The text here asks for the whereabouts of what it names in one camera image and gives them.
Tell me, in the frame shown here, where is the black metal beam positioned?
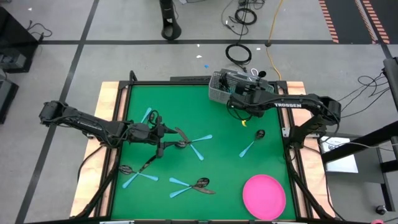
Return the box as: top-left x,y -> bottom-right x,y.
320,119 -> 398,164

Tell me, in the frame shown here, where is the black equipment post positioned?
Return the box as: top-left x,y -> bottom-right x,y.
382,57 -> 398,113

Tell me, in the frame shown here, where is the black case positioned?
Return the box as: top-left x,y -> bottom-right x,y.
0,70 -> 19,125

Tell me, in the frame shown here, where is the grey wire cutlery basket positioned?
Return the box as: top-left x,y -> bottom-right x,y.
208,67 -> 275,105

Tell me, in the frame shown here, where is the grey equipment box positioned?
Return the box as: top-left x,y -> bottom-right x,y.
0,52 -> 27,71

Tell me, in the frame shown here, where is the yellow extension cable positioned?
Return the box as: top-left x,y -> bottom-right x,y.
266,0 -> 284,81

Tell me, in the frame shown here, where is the black aluminium table frame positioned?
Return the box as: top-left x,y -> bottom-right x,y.
70,70 -> 338,224

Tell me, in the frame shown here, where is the large black cable coil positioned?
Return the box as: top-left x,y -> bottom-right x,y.
226,43 -> 253,65

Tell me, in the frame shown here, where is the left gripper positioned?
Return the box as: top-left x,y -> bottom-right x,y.
145,123 -> 187,158

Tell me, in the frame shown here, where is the small black cable coil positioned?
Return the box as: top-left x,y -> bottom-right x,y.
233,7 -> 257,26

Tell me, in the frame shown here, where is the black cabinet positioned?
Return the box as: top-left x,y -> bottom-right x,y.
0,6 -> 40,74

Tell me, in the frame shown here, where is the pink round plate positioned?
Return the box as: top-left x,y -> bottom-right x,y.
242,174 -> 287,220

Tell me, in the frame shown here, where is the black pedestal stand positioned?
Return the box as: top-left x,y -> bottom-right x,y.
159,0 -> 182,40

